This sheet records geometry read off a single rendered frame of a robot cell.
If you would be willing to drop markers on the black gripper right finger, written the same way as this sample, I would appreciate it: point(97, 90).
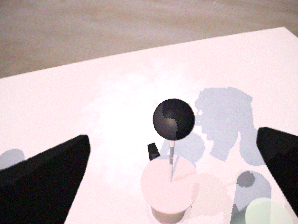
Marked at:
point(279, 151)

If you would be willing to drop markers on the french press coffee maker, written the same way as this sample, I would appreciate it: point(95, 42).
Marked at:
point(170, 183)

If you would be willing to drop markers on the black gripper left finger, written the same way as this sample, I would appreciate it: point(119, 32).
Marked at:
point(42, 188)

